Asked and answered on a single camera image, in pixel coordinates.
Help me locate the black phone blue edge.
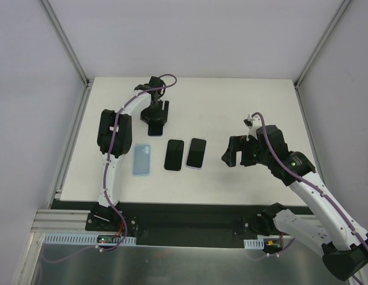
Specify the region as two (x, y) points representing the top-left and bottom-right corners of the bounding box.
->
(148, 121), (164, 137)

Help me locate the lavender phone case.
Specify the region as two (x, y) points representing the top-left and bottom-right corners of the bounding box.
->
(185, 138), (208, 171)

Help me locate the light blue phone case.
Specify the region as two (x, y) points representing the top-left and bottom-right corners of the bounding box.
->
(132, 144), (151, 176)

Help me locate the black phone case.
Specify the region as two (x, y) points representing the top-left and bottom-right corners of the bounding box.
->
(164, 140), (184, 172)

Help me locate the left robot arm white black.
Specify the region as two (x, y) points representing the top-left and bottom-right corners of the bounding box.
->
(85, 75), (174, 232)

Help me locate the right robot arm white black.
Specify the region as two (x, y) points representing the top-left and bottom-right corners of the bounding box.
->
(221, 125), (368, 281)

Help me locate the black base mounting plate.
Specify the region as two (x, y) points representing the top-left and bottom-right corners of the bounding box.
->
(52, 200), (300, 247)

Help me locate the metal sheet front panel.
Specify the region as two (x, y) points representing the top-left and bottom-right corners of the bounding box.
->
(31, 242), (342, 284)

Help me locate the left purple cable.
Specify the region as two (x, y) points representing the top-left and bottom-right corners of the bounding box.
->
(102, 73), (177, 208)

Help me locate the purple cable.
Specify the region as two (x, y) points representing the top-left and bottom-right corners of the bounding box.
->
(250, 112), (368, 285)
(102, 73), (177, 208)

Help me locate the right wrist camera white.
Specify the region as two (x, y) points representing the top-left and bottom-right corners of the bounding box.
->
(243, 113), (262, 140)

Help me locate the right aluminium table rail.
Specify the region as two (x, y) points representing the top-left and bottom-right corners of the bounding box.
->
(294, 86), (325, 183)

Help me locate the aluminium table rail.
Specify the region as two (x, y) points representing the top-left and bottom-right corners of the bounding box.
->
(33, 79), (94, 221)
(294, 86), (325, 183)

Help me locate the right white cable duct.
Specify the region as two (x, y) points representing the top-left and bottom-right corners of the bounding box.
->
(243, 238), (265, 250)

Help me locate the white cable duct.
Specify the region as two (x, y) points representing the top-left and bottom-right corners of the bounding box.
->
(243, 238), (265, 250)
(44, 233), (137, 247)

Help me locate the right aluminium frame post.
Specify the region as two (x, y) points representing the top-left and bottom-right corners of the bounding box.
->
(294, 0), (354, 90)

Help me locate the aluminium frame post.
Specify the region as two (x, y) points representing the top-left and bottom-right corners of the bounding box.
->
(39, 0), (90, 87)
(294, 0), (354, 90)

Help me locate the left aluminium frame post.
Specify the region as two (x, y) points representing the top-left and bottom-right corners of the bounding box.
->
(39, 0), (90, 87)

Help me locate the left aluminium table rail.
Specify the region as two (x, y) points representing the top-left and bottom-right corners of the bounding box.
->
(33, 79), (94, 221)

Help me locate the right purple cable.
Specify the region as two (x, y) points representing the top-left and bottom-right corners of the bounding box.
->
(250, 112), (368, 285)

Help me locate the left white cable duct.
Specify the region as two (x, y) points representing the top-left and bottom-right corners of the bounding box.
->
(44, 233), (137, 247)

